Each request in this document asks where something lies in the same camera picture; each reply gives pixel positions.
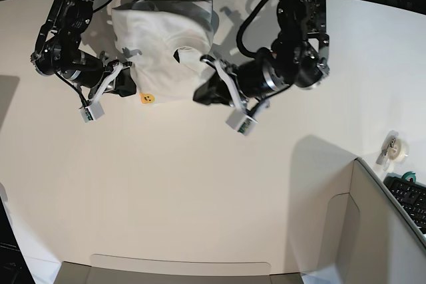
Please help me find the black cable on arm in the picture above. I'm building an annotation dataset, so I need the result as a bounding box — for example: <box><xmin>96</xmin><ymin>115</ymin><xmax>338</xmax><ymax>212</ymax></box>
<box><xmin>55</xmin><ymin>71</ymin><xmax>91</xmax><ymax>108</ymax></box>
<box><xmin>236</xmin><ymin>0</ymin><xmax>284</xmax><ymax>62</ymax></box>

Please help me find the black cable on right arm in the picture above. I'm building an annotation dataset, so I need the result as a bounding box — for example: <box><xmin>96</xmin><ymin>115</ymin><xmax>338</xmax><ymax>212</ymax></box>
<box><xmin>55</xmin><ymin>71</ymin><xmax>91</xmax><ymax>108</ymax></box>

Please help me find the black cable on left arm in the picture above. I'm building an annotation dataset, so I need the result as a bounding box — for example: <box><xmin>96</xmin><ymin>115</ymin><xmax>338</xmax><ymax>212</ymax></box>
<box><xmin>236</xmin><ymin>0</ymin><xmax>284</xmax><ymax>62</ymax></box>

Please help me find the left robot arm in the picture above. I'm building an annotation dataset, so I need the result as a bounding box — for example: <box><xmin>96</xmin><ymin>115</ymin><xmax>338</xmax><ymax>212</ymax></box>
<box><xmin>192</xmin><ymin>0</ymin><xmax>329</xmax><ymax>136</ymax></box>

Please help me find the green tape roll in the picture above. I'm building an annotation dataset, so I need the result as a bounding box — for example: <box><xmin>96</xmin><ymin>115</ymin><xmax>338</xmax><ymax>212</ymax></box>
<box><xmin>401</xmin><ymin>171</ymin><xmax>416</xmax><ymax>184</ymax></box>

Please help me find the white printed t-shirt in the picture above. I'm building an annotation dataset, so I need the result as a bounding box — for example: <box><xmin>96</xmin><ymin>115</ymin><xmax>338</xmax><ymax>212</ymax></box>
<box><xmin>111</xmin><ymin>0</ymin><xmax>215</xmax><ymax>104</ymax></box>

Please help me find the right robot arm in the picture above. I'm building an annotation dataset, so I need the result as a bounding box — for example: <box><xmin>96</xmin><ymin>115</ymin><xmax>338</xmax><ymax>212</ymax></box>
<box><xmin>31</xmin><ymin>0</ymin><xmax>136</xmax><ymax>122</ymax></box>

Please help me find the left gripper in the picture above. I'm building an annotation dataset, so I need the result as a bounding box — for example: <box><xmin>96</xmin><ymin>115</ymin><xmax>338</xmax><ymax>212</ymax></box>
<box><xmin>192</xmin><ymin>54</ymin><xmax>290</xmax><ymax>136</ymax></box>

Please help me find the black computer keyboard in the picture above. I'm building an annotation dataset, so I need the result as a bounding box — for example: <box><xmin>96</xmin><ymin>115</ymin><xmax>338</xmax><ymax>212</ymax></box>
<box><xmin>383</xmin><ymin>174</ymin><xmax>426</xmax><ymax>235</ymax></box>

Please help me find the grey cardboard box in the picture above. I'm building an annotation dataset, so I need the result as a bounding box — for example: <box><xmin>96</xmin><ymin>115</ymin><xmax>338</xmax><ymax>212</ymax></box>
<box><xmin>55</xmin><ymin>159</ymin><xmax>425</xmax><ymax>283</ymax></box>

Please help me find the clear tape roll dispenser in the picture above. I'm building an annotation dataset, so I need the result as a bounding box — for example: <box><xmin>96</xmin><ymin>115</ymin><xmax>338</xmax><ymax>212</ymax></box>
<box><xmin>375</xmin><ymin>130</ymin><xmax>409</xmax><ymax>172</ymax></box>

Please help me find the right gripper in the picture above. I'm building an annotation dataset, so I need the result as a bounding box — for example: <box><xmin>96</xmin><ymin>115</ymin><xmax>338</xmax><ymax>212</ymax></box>
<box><xmin>56</xmin><ymin>50</ymin><xmax>136</xmax><ymax>123</ymax></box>

